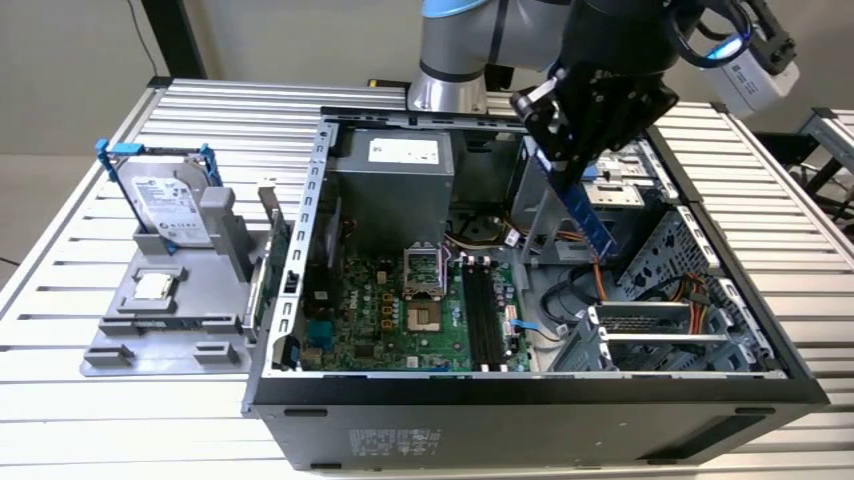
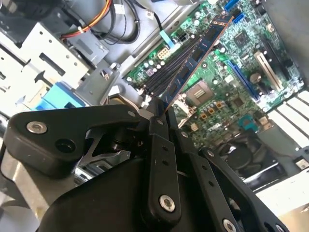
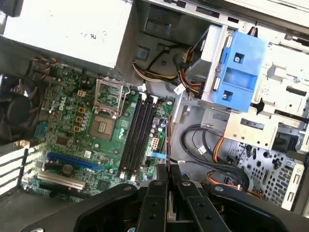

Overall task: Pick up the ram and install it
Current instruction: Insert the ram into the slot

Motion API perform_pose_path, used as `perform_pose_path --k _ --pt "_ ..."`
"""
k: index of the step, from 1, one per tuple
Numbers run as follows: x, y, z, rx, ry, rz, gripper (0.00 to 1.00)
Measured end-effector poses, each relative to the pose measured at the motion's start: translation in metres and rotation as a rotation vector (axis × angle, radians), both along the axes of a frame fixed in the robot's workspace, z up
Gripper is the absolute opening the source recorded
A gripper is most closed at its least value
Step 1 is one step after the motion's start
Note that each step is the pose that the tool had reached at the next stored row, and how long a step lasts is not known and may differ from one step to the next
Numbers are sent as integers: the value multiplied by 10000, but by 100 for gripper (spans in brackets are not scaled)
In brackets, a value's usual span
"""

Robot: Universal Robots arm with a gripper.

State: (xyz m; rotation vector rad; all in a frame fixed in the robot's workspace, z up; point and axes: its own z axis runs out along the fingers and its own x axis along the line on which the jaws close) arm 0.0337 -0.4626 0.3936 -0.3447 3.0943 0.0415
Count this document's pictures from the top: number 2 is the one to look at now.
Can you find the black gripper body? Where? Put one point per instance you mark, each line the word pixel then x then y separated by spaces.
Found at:
pixel 101 205

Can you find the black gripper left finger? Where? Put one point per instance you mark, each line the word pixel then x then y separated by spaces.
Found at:
pixel 48 142

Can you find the RAM stick with black chips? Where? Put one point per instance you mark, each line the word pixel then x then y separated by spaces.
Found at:
pixel 193 61

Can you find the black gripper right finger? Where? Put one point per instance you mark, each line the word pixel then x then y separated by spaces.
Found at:
pixel 217 183

